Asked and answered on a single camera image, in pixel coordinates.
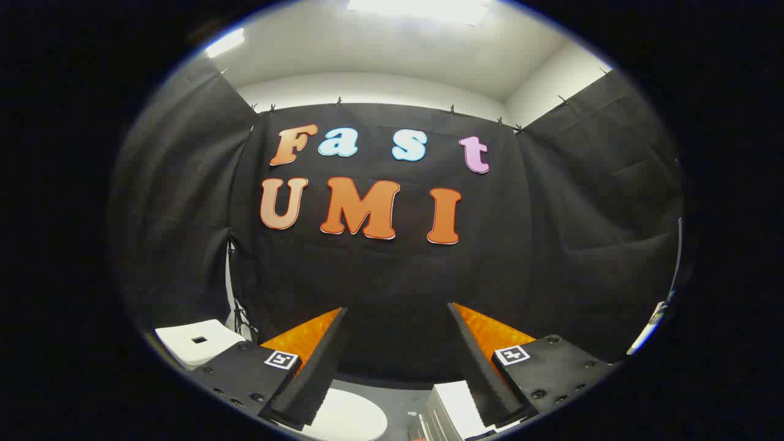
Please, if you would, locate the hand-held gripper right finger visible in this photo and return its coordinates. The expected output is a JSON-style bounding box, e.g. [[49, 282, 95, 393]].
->
[[447, 302, 614, 429]]

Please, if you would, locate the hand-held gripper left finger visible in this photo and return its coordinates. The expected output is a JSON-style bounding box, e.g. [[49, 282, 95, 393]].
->
[[190, 306, 349, 431]]

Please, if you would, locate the white drawer cabinet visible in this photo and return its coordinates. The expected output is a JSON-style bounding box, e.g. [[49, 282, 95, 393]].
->
[[409, 380, 491, 441]]

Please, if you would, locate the white box with square hole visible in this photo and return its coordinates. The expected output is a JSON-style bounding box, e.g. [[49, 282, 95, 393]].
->
[[154, 319, 247, 372]]

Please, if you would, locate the black backdrop cloth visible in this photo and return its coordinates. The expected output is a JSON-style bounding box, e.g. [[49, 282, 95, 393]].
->
[[109, 58, 684, 393]]

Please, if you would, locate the ceiling light panel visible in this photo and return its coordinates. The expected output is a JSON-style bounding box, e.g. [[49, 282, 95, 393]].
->
[[205, 28, 246, 59]]

